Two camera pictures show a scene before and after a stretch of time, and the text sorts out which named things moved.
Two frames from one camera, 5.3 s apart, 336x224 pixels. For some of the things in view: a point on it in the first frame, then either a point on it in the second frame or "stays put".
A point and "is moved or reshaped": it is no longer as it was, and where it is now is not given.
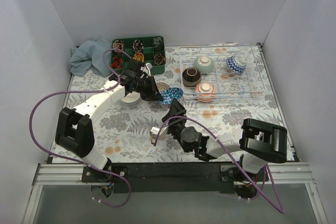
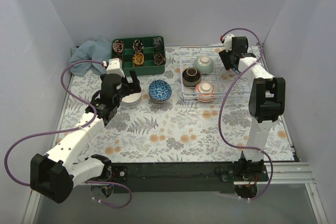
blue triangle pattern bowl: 168,94 is moved or reshaped
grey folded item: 157,41 stays put
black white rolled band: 137,46 stays put
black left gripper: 144,86 to 129,86
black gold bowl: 191,77 stays put
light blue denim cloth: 89,55 stays put
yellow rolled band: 139,56 stays put
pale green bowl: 203,63 stays put
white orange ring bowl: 205,92 stays put
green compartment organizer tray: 151,50 stays put
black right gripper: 172,120 to 226,57
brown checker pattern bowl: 162,86 to 160,101
